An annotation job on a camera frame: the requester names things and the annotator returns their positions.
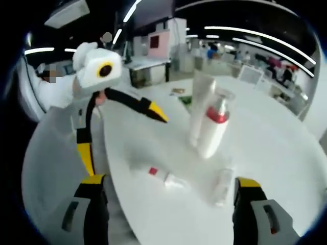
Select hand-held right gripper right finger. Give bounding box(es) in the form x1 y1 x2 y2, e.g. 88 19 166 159
231 176 302 245

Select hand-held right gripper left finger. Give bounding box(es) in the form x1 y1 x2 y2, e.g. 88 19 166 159
42 174 110 245

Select green black skincare sachet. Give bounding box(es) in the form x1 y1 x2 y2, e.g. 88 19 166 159
178 94 194 114

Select white skincare tube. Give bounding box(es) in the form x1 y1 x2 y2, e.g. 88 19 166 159
188 70 218 148

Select red collar skincare pump bottle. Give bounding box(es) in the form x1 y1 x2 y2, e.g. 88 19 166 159
196 88 236 159

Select person's left hand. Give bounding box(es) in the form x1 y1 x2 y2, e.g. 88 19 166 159
95 91 107 106

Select white workbench black legs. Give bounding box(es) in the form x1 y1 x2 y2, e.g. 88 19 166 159
122 56 172 89

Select short ceiling light strip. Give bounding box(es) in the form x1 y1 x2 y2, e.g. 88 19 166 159
111 28 123 44

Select ceiling air conditioner unit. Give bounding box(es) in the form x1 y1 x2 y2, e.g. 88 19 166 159
43 0 90 29

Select pink panel dark red square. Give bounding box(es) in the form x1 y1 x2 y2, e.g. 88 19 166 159
147 29 171 59

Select long ceiling light strip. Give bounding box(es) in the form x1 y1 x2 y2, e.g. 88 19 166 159
123 0 143 23
203 25 317 66
232 37 315 77

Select large dark hanging screen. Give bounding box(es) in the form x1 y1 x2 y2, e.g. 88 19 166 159
133 0 177 29

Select white mesh office chair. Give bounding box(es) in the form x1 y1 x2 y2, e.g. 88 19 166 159
239 63 265 86
269 83 309 117

